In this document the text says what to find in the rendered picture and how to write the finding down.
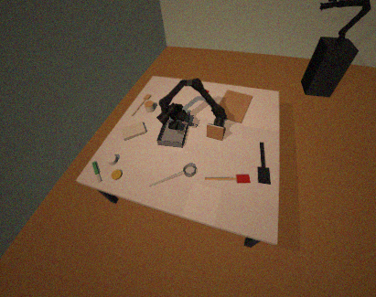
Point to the yellow flat disc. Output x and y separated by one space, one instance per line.
116 174

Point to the green-handled screwdriver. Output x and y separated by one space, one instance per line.
96 171

